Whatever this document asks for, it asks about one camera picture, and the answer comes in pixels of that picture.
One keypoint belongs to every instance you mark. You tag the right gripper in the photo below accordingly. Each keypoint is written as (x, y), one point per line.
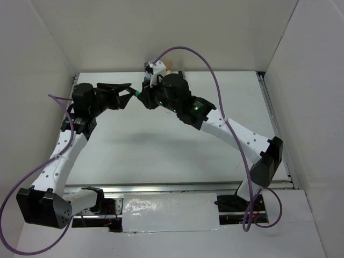
(145, 94)

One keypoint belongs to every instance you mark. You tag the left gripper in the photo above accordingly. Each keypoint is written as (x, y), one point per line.
(116, 102)

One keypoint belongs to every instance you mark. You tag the green black highlighter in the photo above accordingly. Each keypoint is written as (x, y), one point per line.
(133, 91)

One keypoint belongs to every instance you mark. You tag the blue tape roll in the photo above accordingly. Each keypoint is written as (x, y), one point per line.
(148, 75)

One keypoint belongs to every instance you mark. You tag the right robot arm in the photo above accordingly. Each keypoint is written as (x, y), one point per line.
(172, 92)

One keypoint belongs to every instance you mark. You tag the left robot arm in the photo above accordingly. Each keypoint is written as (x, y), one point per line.
(43, 203)

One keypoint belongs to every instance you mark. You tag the tan compartment box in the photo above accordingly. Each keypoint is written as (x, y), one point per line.
(168, 65)

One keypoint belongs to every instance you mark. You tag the clear plastic organizer tray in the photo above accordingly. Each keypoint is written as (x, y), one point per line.
(177, 68)

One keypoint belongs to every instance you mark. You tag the white cover panel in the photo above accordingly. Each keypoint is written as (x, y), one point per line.
(174, 212)

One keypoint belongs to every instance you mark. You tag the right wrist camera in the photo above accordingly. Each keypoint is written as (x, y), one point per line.
(158, 68)

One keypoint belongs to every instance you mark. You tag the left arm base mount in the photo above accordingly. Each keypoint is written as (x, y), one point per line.
(105, 212)

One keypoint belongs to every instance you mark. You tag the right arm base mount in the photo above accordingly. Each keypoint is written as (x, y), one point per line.
(232, 208)

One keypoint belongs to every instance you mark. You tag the aluminium frame rail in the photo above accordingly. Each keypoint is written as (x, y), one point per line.
(142, 150)

